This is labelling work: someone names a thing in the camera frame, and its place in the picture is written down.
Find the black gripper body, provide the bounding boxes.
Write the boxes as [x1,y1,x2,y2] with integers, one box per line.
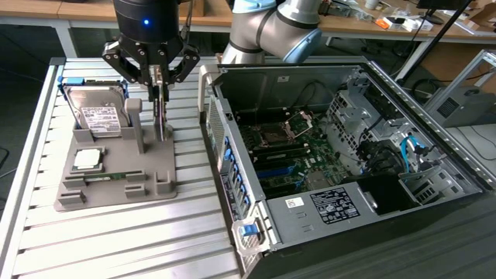
[113,0,185,67]

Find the low-profile graphics card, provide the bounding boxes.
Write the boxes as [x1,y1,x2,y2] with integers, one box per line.
[149,65,172,143]

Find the blue disk caddy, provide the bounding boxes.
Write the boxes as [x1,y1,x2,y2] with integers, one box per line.
[56,76,129,130]

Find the closed cardboard box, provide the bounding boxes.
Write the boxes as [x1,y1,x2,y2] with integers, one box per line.
[179,0,205,17]

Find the silver hard disk drive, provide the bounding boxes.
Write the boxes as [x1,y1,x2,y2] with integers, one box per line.
[63,83,131,138]

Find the wooden office desk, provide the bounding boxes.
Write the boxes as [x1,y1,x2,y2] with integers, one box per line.
[321,0,496,84]
[0,0,233,58]

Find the CPU socket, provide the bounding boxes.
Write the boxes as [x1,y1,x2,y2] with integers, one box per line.
[257,123,297,146]

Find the silver CPU chip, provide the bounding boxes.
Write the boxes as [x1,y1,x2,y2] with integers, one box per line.
[71,147,104,172]

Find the grey parts rack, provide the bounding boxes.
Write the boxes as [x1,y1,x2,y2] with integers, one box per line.
[53,98,179,212]

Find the metal socket cover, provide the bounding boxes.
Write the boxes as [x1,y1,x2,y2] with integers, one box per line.
[284,111,313,139]

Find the green RAM stick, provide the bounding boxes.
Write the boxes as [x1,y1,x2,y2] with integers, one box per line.
[84,172,128,181]

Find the black RAM stick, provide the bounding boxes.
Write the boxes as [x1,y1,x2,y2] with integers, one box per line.
[251,146,311,163]

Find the grey metal component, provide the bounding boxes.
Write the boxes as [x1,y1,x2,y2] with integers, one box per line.
[321,0,352,17]

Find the green motherboard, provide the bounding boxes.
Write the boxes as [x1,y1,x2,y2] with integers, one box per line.
[236,112,349,198]

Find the silver disk bay cage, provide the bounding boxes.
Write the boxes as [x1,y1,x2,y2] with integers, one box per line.
[325,87,391,159]

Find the grey chipset heatsink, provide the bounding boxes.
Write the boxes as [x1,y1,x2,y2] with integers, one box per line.
[305,171,331,189]

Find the blue case latch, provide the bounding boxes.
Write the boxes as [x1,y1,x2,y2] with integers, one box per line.
[237,224,257,238]

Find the grey power supply unit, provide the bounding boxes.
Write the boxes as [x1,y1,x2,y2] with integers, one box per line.
[265,181,379,245]

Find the small white box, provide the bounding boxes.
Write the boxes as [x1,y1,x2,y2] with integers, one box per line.
[401,19,435,32]

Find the black tripod pole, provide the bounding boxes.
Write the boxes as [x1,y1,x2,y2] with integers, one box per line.
[395,0,476,87]

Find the black monitor with stand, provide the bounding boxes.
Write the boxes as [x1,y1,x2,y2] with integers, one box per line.
[416,0,472,24]

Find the grey equipment box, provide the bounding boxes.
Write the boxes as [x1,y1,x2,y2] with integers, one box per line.
[424,84,496,128]

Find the open brown carton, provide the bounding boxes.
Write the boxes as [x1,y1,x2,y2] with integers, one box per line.
[467,0,496,33]

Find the open black PC case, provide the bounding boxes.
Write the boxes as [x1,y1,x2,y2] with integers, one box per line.
[197,56,496,279]

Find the black cable with plug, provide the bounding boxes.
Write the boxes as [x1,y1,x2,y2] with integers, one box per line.
[180,0,195,40]

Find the black power wire bundle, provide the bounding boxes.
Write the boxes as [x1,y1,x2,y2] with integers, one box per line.
[356,139,404,175]

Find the light blue wire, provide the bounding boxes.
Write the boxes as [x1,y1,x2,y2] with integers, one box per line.
[400,132,424,175]

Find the silver disk bay bracket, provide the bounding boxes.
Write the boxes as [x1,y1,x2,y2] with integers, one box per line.
[399,165,465,204]

